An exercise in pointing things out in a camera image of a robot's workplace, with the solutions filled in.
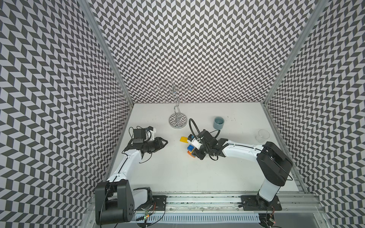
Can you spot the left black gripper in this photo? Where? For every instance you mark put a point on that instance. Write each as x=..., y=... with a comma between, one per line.
x=159, y=145

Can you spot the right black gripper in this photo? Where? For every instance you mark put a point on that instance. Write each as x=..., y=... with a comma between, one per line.
x=199, y=155

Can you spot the blue lego brick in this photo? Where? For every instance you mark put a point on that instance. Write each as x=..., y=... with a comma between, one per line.
x=190, y=148

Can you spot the yellow curved lego brick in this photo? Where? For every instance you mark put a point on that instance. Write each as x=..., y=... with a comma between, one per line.
x=184, y=139

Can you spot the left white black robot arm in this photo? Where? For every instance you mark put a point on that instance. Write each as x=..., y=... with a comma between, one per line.
x=116, y=202

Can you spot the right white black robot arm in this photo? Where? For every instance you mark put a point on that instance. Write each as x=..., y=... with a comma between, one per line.
x=273, y=162

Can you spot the chrome mug tree stand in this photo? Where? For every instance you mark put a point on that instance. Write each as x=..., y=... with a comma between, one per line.
x=177, y=120

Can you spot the grey-blue ceramic cup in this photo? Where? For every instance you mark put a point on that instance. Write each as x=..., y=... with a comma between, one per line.
x=218, y=123

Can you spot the clear glass cup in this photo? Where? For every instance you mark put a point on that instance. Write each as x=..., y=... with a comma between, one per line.
x=262, y=136

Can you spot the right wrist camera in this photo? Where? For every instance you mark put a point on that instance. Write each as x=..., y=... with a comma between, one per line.
x=194, y=142

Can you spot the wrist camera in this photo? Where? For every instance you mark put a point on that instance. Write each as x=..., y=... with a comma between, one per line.
x=141, y=135
x=194, y=142

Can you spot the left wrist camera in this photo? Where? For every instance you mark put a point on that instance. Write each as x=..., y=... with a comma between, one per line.
x=141, y=135

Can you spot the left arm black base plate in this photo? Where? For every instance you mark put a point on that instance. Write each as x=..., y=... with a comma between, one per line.
x=158, y=203

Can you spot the aluminium front rail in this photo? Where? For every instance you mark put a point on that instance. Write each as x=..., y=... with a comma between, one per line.
x=231, y=202

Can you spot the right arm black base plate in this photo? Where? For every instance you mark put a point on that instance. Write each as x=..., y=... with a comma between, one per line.
x=257, y=203

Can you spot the white ribbed cable duct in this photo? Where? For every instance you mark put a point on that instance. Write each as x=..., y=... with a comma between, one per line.
x=204, y=218

